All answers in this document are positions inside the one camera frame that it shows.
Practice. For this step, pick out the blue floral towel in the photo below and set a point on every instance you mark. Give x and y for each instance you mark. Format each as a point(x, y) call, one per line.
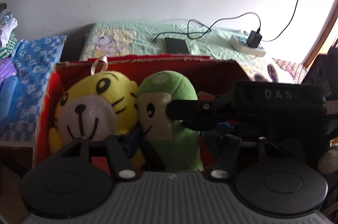
point(33, 61)

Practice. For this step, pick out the pile of folded clothes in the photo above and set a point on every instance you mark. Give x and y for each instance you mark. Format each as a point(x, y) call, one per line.
point(8, 40)

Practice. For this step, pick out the purple plastic package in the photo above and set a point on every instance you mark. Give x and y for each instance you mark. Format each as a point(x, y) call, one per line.
point(7, 69)

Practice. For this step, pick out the white power strip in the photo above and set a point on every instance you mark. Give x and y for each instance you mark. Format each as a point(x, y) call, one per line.
point(238, 42)

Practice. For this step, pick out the red cardboard box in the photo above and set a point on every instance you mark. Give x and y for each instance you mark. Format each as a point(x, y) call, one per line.
point(79, 70)

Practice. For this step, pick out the green yellow bed sheet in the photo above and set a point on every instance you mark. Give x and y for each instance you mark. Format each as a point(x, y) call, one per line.
point(121, 38)

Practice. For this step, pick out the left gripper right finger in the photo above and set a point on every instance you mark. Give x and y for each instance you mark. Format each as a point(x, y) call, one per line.
point(230, 146)

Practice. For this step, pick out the black power adapter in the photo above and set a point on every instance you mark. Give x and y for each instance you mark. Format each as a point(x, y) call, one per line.
point(254, 39)

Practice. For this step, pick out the black smartphone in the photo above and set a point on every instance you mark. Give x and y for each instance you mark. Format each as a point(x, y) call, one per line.
point(176, 46)

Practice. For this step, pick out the yellow tiger plush toy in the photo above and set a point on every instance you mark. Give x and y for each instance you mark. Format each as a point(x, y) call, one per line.
point(100, 105)

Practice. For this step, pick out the wooden door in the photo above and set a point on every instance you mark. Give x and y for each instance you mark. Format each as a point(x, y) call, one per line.
point(332, 18)

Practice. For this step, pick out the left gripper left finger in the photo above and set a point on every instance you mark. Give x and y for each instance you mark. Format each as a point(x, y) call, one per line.
point(109, 156)

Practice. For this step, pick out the green plush toy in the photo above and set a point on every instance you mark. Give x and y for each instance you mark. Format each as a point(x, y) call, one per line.
point(178, 147)

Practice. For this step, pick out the brown patterned blanket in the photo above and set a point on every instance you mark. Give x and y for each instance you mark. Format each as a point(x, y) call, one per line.
point(297, 70)

